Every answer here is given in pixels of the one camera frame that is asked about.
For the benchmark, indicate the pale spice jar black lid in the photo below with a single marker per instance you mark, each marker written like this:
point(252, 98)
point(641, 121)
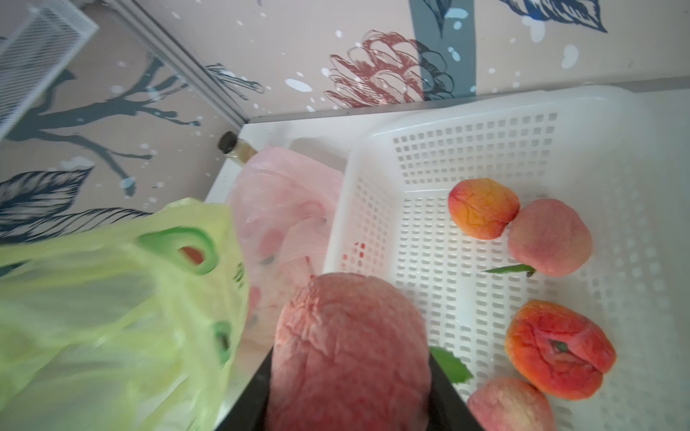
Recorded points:
point(235, 148)

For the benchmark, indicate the pink plastic bag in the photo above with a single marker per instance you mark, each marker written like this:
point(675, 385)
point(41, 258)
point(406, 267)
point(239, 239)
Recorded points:
point(283, 207)

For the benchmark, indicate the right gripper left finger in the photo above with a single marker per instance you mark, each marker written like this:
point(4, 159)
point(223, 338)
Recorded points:
point(249, 411)

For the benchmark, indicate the red peach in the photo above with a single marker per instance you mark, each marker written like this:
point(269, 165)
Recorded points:
point(562, 353)

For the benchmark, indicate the pink peach bottom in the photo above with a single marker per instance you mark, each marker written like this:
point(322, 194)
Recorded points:
point(509, 404)

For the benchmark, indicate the pink peach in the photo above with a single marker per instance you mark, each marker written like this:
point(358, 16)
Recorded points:
point(509, 404)
point(550, 237)
point(350, 353)

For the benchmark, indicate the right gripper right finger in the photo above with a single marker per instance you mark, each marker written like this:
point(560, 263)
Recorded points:
point(447, 411)

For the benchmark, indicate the pink peach beside orange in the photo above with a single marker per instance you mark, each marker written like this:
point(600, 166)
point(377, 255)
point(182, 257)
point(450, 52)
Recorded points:
point(550, 237)

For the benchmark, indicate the white perforated plastic basket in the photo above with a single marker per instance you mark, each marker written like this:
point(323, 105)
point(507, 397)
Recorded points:
point(619, 159)

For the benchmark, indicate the green plastic bag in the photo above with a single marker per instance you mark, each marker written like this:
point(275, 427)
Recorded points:
point(133, 326)

